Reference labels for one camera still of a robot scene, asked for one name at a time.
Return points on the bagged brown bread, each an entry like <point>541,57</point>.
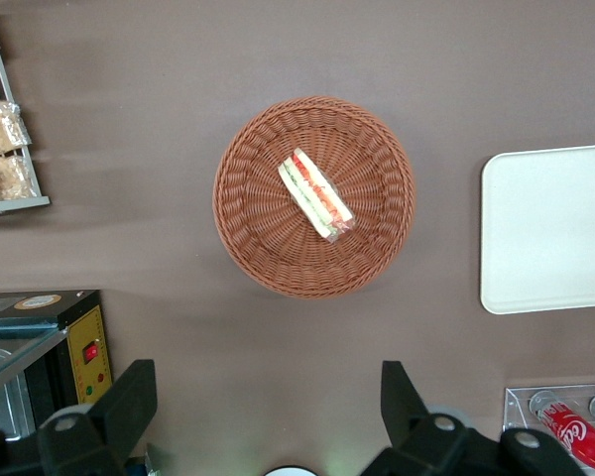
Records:
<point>7,178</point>
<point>0,128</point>

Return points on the white rectangular plastic tray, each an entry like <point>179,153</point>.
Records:
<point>550,228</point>

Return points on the black food warmer yellow panel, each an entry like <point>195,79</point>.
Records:
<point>86,322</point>

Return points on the plastic-wrapped triangle sandwich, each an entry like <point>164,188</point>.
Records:
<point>315,194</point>

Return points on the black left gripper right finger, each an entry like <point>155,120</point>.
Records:
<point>426,446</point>

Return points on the round brown wicker basket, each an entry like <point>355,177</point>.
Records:
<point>258,218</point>

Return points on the steel pan in warmer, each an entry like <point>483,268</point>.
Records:
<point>0,411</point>

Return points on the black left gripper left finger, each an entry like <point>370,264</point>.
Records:
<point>109,426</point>

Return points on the clear acrylic bottle box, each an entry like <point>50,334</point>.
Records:
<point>515,406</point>

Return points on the white round object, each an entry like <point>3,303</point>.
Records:
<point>290,471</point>

